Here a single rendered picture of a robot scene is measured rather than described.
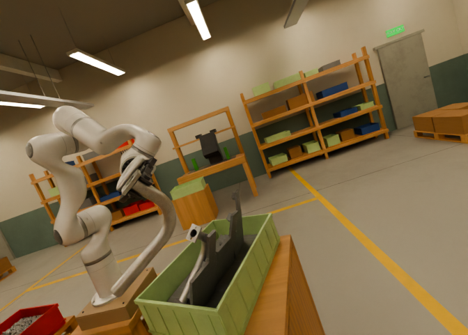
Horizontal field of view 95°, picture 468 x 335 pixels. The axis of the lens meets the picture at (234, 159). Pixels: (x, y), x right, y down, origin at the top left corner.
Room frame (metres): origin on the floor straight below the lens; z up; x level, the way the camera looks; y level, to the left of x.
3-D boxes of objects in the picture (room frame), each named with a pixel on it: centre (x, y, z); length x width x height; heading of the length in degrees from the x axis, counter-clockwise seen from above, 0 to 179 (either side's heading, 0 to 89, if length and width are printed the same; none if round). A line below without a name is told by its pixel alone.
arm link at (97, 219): (1.03, 0.76, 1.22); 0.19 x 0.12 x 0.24; 148
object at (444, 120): (3.72, -4.03, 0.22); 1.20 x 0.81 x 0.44; 169
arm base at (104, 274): (1.00, 0.78, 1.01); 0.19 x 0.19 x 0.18
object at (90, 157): (5.95, 3.78, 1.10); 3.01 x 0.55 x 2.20; 84
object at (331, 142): (5.34, -2.19, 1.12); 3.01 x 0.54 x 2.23; 84
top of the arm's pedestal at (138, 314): (1.00, 0.79, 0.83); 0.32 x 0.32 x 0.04; 81
